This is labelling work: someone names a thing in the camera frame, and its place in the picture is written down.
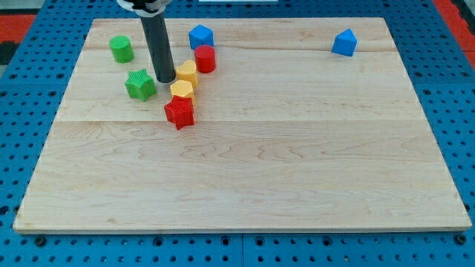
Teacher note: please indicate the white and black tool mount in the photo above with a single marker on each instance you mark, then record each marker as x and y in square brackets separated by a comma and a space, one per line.
[144, 8]

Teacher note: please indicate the yellow hexagon block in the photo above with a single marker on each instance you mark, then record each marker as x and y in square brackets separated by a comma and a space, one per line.
[183, 89]

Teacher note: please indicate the green star block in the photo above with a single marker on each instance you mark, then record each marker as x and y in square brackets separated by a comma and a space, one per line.
[140, 85]

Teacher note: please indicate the blue cube block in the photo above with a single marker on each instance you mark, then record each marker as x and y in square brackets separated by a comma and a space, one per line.
[201, 35]

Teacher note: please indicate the light wooden board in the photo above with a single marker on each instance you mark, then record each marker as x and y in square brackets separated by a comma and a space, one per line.
[287, 137]

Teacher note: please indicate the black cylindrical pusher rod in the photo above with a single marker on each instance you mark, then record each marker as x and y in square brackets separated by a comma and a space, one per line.
[159, 48]

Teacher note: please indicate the red star block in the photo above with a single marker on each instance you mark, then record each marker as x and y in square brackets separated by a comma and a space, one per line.
[180, 111]

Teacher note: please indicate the green cylinder block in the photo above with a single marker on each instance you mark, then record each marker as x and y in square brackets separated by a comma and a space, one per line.
[121, 49]

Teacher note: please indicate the yellow heart block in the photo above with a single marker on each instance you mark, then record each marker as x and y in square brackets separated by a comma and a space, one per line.
[187, 71]

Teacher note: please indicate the red cylinder block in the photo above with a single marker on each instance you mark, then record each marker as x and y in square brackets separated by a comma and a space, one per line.
[205, 58]

